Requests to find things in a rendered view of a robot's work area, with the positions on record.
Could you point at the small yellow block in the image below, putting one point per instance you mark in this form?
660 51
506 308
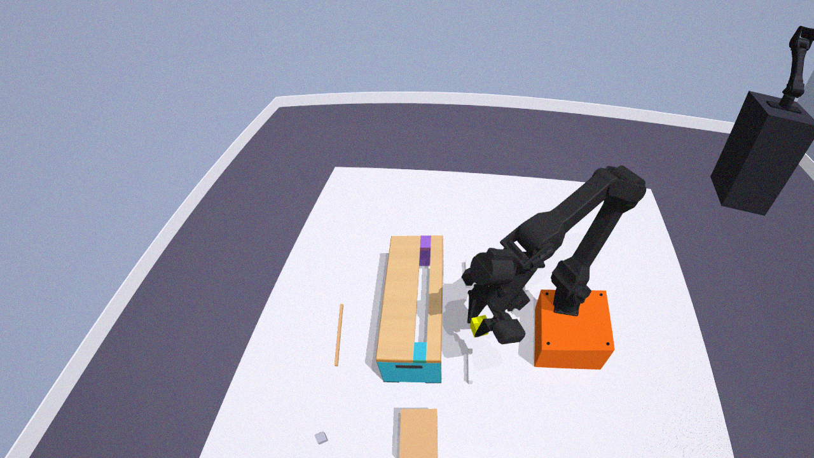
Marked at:
475 323

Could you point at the tan thin stick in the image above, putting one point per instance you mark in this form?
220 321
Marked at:
338 335

